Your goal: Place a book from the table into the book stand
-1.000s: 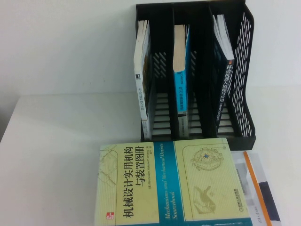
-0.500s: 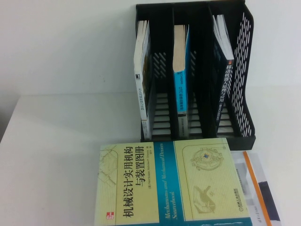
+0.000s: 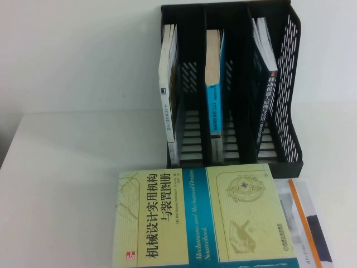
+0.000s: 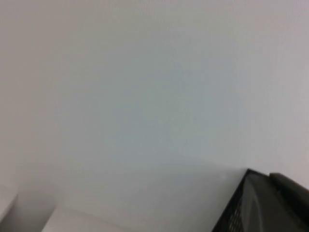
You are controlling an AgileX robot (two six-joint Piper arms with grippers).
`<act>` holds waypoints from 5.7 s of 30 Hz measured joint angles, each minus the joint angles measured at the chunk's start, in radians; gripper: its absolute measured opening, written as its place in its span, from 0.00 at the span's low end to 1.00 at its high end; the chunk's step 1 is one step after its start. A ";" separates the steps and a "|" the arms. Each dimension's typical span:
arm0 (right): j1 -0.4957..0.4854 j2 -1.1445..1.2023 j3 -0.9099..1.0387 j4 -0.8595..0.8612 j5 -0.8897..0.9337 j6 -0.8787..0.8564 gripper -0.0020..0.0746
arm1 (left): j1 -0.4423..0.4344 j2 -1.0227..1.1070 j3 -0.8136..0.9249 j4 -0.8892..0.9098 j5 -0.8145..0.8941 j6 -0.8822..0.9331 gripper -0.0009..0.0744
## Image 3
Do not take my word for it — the yellow book with teal spine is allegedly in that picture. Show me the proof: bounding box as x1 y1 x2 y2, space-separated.
111 163 298 268

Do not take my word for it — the dark mobile robot book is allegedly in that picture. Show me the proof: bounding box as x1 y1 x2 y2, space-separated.
252 17 279 145

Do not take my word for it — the white spine book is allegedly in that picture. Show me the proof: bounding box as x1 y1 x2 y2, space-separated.
158 23 181 167

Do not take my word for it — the blue cover book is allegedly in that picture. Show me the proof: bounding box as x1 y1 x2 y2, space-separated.
205 28 226 164

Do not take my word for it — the black plastic book stand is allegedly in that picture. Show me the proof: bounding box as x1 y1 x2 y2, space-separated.
160 1 305 179

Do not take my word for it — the white orange ROS2 book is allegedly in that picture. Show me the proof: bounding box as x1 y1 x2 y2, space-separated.
272 178 324 268

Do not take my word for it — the white book with dark patch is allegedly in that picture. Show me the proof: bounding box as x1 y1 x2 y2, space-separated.
292 179 335 265

